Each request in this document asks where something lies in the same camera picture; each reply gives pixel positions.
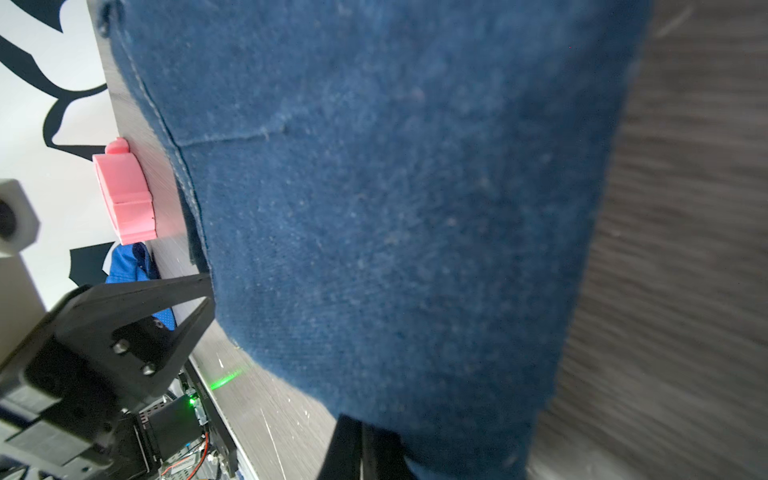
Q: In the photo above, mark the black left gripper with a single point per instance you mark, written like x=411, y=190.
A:
x=59, y=418

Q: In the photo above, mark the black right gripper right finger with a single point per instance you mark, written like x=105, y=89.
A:
x=383, y=456

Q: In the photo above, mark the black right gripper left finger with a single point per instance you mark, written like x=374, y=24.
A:
x=343, y=457

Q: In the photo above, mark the pink alarm clock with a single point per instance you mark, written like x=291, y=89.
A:
x=126, y=193

